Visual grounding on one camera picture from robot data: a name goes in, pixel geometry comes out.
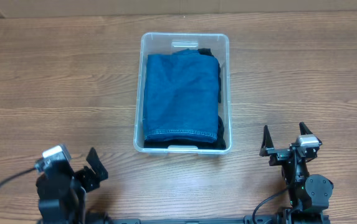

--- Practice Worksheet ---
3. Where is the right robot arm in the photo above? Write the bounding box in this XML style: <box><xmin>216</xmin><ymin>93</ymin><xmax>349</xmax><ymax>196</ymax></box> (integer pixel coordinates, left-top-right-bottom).
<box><xmin>252</xmin><ymin>122</ymin><xmax>334</xmax><ymax>223</ymax></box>

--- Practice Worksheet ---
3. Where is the blue terry towel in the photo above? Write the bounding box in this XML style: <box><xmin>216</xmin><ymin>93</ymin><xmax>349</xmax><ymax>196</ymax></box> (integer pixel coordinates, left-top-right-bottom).
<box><xmin>142</xmin><ymin>49</ymin><xmax>221</xmax><ymax>143</ymax></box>

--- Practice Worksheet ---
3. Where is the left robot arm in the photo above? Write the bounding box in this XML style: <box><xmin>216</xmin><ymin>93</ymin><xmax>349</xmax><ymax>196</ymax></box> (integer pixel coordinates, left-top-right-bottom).
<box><xmin>34</xmin><ymin>144</ymin><xmax>111</xmax><ymax>224</ymax></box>

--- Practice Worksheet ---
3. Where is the clear plastic container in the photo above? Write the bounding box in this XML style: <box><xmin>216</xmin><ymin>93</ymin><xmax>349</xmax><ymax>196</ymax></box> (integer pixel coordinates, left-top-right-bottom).
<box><xmin>133</xmin><ymin>32</ymin><xmax>232</xmax><ymax>156</ymax></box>

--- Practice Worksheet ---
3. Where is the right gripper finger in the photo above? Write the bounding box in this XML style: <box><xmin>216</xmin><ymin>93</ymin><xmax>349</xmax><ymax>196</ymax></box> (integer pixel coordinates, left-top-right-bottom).
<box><xmin>299</xmin><ymin>122</ymin><xmax>313</xmax><ymax>135</ymax></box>
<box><xmin>259</xmin><ymin>125</ymin><xmax>274</xmax><ymax>157</ymax></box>

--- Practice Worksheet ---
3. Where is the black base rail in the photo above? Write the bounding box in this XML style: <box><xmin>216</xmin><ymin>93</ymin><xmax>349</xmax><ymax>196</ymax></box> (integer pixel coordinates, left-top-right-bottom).
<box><xmin>105</xmin><ymin>215</ymin><xmax>282</xmax><ymax>224</ymax></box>

